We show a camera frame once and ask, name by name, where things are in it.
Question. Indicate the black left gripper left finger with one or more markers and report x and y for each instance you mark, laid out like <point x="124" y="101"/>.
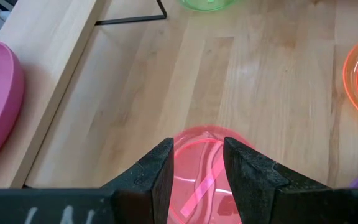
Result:
<point x="145" y="186"/>

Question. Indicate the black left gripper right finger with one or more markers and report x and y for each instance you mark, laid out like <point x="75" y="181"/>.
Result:
<point x="253" y="186"/>

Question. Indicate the pink translucent plate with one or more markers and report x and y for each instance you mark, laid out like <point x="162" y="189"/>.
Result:
<point x="197" y="168"/>

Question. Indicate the green translucent plate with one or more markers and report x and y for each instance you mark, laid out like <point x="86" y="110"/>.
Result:
<point x="207" y="5"/>

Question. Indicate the wooden shelf with black legs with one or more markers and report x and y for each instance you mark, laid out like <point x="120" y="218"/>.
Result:
<point x="51" y="46"/>

